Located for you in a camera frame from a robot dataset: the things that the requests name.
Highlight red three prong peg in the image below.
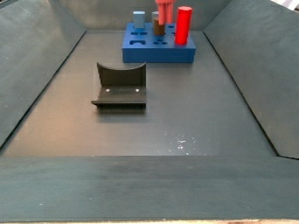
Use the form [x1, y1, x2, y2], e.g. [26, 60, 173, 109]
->
[154, 0, 174, 25]

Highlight blue peg board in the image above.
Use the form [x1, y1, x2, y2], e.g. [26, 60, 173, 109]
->
[122, 23, 196, 63]

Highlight black curved holder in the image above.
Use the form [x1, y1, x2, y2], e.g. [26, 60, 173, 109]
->
[90, 63, 146, 107]

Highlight brown cylinder peg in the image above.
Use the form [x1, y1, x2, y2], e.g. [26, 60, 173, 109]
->
[153, 17, 164, 36]

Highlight light blue square peg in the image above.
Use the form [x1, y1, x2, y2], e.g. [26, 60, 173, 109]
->
[133, 11, 145, 29]

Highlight light blue cylinder peg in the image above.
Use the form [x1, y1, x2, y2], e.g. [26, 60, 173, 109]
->
[152, 11, 158, 19]

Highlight tall red hexagonal peg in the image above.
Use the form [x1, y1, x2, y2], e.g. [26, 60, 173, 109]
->
[173, 6, 192, 45]

